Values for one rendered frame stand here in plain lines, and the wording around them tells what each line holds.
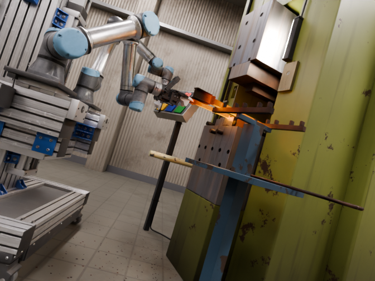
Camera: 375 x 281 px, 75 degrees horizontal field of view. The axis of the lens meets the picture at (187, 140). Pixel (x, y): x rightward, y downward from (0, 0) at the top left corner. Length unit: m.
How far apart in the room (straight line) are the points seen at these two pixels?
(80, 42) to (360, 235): 1.64
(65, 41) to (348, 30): 1.37
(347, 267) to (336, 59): 1.08
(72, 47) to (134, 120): 3.50
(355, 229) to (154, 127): 3.61
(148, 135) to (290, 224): 3.53
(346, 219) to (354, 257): 0.19
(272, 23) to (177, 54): 3.26
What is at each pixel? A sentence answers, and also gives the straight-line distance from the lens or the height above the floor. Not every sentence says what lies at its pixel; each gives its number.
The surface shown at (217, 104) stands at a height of 0.93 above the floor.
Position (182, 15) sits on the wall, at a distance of 5.17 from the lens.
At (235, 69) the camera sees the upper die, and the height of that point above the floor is 1.33.
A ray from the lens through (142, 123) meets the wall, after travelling 4.55.
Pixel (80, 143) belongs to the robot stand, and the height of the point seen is 0.56.
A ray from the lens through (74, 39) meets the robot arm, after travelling 1.15.
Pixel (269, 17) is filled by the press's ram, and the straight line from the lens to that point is 1.76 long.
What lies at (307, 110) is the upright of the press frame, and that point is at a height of 1.07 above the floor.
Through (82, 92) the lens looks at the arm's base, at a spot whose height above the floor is 0.87.
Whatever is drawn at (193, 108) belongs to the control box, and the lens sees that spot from 1.94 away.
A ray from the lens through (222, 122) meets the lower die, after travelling 1.63.
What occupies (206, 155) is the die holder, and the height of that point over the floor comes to 0.72.
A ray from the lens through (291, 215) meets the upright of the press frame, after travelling 1.35.
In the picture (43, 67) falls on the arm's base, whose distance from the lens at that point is 1.26.
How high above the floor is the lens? 0.68
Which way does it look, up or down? 3 degrees up
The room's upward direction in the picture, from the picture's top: 17 degrees clockwise
